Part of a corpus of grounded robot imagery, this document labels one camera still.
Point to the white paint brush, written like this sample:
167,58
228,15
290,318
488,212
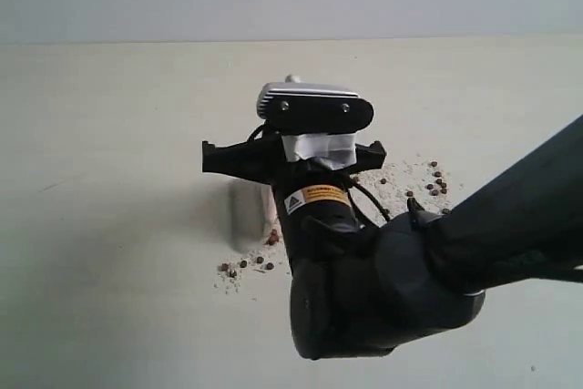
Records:
252,208

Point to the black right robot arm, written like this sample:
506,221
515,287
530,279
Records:
359,289

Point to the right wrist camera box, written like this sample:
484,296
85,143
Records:
295,108

